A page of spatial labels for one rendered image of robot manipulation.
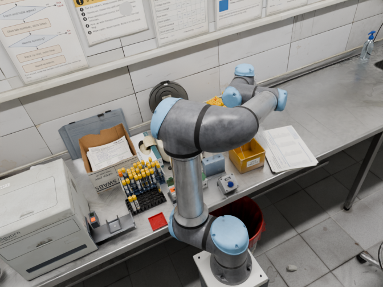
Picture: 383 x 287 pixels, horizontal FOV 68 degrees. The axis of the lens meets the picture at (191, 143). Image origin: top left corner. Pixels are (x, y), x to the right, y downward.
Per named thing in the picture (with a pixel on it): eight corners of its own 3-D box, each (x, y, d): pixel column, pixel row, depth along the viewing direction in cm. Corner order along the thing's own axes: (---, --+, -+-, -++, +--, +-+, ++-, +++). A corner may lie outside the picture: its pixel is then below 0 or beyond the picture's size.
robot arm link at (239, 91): (249, 95, 95) (259, 79, 102) (219, 90, 100) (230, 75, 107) (249, 114, 100) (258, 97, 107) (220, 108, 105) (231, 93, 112)
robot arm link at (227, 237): (241, 274, 90) (241, 253, 81) (203, 257, 95) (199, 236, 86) (253, 242, 97) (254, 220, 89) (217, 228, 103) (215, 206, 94)
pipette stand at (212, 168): (207, 181, 136) (206, 167, 129) (202, 171, 141) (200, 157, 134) (226, 174, 138) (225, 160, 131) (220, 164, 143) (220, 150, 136)
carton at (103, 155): (96, 195, 137) (85, 174, 126) (86, 158, 157) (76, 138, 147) (145, 175, 143) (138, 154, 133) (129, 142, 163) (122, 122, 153)
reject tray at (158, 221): (153, 231, 119) (153, 230, 118) (147, 218, 123) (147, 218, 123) (167, 224, 120) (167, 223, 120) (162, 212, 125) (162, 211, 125)
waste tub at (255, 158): (240, 175, 137) (240, 160, 130) (228, 157, 146) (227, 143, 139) (264, 165, 139) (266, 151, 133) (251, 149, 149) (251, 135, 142)
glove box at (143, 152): (145, 174, 143) (141, 161, 137) (131, 147, 160) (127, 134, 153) (167, 165, 146) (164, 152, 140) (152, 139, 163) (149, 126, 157)
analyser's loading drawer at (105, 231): (88, 248, 114) (83, 242, 110) (85, 235, 118) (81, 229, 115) (136, 226, 119) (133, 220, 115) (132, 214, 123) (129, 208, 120)
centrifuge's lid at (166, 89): (145, 87, 143) (142, 81, 150) (155, 128, 157) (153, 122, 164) (185, 77, 146) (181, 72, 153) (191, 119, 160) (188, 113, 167)
